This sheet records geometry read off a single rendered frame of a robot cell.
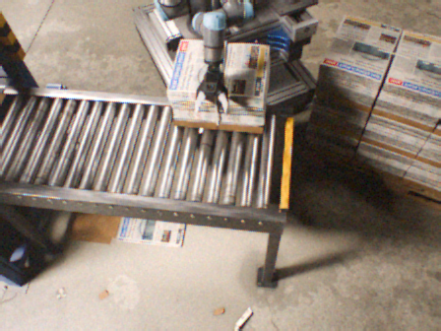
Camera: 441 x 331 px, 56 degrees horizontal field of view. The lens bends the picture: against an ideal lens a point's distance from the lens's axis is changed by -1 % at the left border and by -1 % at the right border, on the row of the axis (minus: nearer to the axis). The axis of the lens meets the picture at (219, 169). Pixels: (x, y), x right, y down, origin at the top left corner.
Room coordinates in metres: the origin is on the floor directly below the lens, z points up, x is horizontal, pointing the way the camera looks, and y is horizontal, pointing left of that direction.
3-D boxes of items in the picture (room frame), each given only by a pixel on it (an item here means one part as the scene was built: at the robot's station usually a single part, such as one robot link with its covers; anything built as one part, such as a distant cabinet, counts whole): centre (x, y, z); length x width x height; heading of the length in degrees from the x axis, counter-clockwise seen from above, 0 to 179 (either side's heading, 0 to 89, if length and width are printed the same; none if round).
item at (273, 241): (0.64, -0.20, 0.34); 0.06 x 0.06 x 0.68; 78
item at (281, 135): (1.12, -0.31, 0.34); 0.06 x 0.06 x 0.68; 78
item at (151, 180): (0.99, 0.25, 0.77); 0.47 x 0.05 x 0.05; 168
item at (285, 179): (0.86, -0.27, 0.81); 0.43 x 0.03 x 0.02; 168
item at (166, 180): (0.98, 0.19, 0.77); 0.47 x 0.05 x 0.05; 168
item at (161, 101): (1.26, 0.32, 0.74); 1.34 x 0.05 x 0.12; 78
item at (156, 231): (1.03, 0.41, 0.01); 0.37 x 0.28 x 0.01; 78
